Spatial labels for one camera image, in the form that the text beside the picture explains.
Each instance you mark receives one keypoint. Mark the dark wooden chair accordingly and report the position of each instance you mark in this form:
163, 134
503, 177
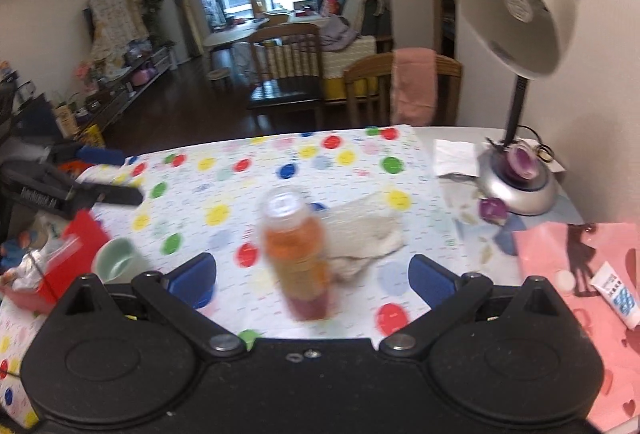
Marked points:
287, 59

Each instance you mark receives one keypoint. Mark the pink towel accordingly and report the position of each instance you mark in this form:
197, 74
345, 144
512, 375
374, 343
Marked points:
412, 84

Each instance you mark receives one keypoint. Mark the round wooden table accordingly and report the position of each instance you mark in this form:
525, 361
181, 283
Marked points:
230, 37

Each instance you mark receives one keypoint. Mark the orange drink bottle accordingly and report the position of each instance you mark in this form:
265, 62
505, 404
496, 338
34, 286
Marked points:
300, 254

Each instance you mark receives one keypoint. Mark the silver desk lamp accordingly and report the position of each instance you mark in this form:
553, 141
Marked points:
520, 14

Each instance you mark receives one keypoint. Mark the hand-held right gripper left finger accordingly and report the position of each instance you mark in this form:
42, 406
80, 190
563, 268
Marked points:
192, 284

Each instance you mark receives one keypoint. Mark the yellow box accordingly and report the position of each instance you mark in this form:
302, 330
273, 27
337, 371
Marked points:
92, 136

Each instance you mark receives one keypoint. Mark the floral dust cover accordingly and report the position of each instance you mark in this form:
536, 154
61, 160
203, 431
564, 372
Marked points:
115, 19

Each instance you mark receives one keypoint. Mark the grey clothes pile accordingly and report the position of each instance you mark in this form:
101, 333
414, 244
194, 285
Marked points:
335, 34

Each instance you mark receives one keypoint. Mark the white and blue tube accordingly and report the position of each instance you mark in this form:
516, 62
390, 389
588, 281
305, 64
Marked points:
617, 296

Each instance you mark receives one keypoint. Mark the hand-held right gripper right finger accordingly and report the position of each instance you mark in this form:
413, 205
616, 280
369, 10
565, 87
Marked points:
430, 281

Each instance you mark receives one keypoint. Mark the red storage box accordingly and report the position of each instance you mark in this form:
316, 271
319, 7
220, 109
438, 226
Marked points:
65, 254

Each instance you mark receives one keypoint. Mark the clear plastic bag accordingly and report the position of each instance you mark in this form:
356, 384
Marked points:
360, 209

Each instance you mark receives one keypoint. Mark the beige fluffy cloth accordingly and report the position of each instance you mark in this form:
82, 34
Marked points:
370, 241

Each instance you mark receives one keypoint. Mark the pale green ceramic cup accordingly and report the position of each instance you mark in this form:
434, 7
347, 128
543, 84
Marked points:
117, 259

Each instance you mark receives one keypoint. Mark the white tissue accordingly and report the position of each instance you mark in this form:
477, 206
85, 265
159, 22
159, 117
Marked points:
452, 157

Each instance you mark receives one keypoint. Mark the small clear zip bag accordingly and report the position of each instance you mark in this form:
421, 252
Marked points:
50, 251

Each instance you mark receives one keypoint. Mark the white and yellow sofa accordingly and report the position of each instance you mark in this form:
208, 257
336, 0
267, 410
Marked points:
350, 59

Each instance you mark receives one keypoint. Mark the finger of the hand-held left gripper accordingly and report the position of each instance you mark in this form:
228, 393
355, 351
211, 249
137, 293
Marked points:
115, 196
102, 156

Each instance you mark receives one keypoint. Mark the balloon print tablecloth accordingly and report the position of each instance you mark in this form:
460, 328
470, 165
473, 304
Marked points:
200, 194

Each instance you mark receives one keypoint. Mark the green potted plant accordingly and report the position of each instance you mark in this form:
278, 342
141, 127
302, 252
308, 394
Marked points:
150, 4

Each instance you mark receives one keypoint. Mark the purple crumpled wrapper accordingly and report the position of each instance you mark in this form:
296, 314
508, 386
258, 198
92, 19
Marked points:
492, 208

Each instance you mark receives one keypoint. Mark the low media cabinet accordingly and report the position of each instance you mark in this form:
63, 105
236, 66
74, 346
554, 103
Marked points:
120, 89

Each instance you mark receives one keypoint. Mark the small wooden stool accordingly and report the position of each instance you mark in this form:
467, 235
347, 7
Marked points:
220, 74

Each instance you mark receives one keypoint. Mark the brown wooden chair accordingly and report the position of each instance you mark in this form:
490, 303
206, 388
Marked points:
365, 84

